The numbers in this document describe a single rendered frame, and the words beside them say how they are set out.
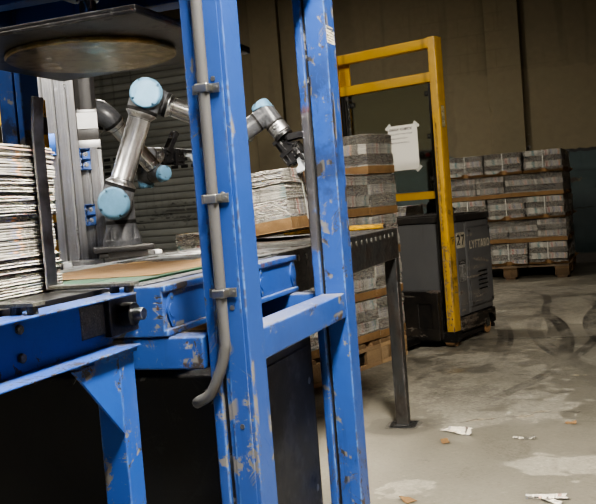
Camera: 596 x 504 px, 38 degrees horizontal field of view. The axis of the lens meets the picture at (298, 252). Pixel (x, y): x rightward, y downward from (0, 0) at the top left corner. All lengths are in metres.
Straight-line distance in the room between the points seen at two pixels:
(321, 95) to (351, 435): 0.82
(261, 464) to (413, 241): 4.00
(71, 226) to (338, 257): 1.69
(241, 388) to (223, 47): 0.59
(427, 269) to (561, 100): 5.51
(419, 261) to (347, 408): 3.40
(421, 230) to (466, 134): 5.37
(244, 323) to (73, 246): 2.09
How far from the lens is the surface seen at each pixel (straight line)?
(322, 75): 2.08
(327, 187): 2.07
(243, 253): 1.50
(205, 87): 1.50
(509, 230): 9.02
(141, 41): 1.90
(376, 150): 4.91
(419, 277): 5.47
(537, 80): 10.68
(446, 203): 5.18
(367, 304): 4.75
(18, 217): 1.54
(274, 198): 3.08
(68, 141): 3.57
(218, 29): 1.53
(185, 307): 1.64
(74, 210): 3.54
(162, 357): 1.58
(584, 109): 10.62
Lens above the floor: 0.91
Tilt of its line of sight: 3 degrees down
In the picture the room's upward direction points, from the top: 5 degrees counter-clockwise
